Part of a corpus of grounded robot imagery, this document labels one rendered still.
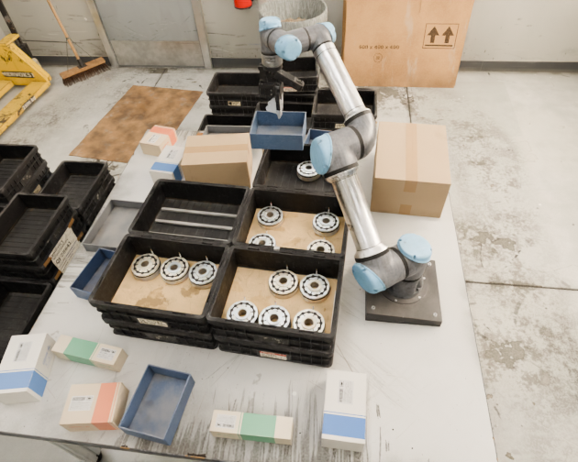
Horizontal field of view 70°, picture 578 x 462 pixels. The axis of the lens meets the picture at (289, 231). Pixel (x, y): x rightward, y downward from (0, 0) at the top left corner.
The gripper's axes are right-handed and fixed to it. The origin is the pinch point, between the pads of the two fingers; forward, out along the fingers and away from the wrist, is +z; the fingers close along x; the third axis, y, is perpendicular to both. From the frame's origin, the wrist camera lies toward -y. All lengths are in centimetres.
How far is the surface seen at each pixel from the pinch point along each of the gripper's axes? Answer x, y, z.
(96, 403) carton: 103, 42, 44
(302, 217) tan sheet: 24.8, -11.3, 31.2
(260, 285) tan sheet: 58, -1, 34
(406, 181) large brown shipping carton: 7, -52, 24
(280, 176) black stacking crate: 1.1, 1.7, 29.2
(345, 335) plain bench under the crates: 66, -32, 48
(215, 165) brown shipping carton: -1.0, 31.8, 26.9
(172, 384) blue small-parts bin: 91, 24, 50
